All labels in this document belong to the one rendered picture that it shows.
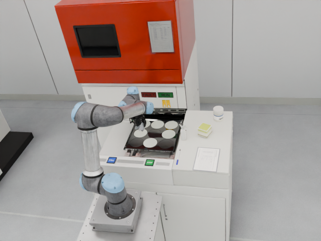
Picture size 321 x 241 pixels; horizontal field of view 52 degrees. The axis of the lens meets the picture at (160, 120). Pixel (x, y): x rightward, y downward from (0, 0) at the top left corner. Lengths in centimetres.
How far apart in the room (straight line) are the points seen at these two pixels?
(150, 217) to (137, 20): 122
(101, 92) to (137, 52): 52
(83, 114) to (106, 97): 94
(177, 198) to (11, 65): 342
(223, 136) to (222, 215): 53
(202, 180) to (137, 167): 42
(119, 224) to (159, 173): 41
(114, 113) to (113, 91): 90
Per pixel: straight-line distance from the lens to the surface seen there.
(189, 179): 211
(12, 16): 462
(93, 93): 267
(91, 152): 184
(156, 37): 221
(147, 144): 237
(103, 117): 168
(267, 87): 415
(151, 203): 210
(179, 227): 253
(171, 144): 233
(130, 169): 215
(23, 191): 374
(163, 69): 231
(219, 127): 234
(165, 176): 212
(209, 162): 208
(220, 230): 248
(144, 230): 199
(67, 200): 343
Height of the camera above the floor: 244
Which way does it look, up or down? 37 degrees down
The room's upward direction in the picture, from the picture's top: 9 degrees counter-clockwise
